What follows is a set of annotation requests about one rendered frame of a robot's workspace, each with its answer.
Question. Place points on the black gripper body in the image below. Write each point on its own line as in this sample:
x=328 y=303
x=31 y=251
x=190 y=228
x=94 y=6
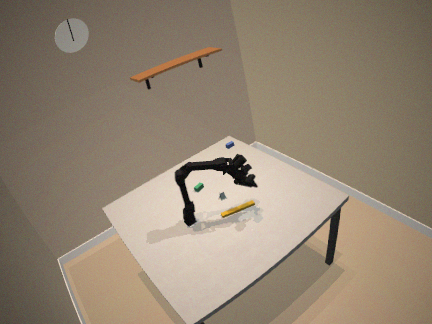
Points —
x=241 y=177

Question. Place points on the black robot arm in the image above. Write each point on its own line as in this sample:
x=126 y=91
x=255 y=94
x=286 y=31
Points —
x=218 y=164

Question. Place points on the yellow bar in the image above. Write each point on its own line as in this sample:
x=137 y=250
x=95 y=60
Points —
x=237 y=209

